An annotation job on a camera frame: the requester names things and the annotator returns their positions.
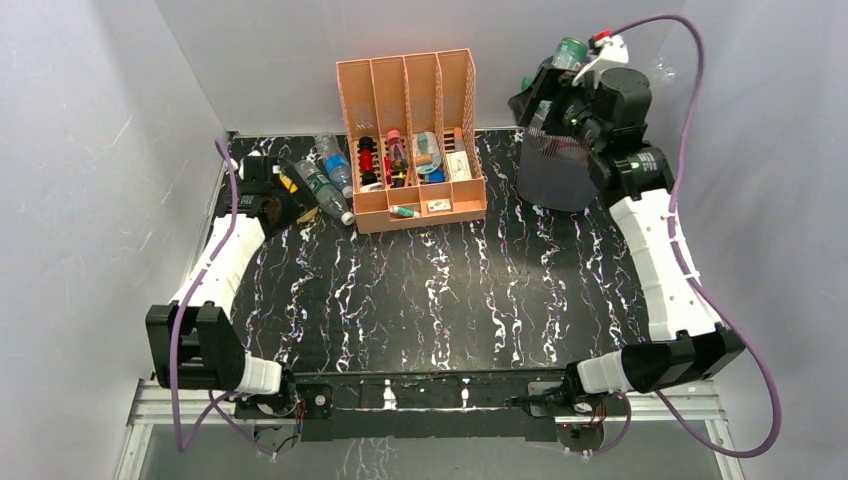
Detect green tinted bottle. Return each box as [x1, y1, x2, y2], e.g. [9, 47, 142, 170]
[521, 37, 588, 92]

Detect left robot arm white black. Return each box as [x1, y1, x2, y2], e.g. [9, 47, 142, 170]
[145, 155, 317, 416]

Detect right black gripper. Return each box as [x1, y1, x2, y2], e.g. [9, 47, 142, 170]
[504, 65, 605, 155]

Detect white carton box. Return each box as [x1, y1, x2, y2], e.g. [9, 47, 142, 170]
[444, 151, 474, 181]

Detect clear bottle blue label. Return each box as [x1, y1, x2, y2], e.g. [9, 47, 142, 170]
[315, 133, 354, 199]

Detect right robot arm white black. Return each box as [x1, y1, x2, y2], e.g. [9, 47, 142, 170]
[508, 64, 745, 417]

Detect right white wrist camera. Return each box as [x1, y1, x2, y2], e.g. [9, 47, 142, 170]
[571, 32, 629, 87]

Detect grey mesh waste bin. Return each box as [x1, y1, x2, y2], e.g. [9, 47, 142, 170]
[517, 117, 598, 213]

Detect clear bottle dark green label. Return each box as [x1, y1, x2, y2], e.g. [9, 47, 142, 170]
[294, 160, 355, 226]

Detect green white tube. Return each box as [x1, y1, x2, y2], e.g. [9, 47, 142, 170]
[389, 205, 421, 218]

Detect pink cap small bottle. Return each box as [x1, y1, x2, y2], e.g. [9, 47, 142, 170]
[387, 130, 408, 188]

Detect small white box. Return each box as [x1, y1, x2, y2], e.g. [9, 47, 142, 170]
[427, 199, 452, 213]

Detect red black dumbbell toy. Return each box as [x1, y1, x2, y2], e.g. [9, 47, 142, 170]
[357, 136, 378, 187]

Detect peach desk organizer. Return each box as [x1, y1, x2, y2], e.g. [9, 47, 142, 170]
[336, 49, 487, 234]

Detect yellow juice bottle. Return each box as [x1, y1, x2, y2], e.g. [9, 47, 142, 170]
[278, 173, 319, 224]

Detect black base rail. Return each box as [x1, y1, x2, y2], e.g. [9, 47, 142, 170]
[291, 367, 631, 445]

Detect blue round object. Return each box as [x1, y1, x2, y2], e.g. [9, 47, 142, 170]
[423, 169, 445, 184]

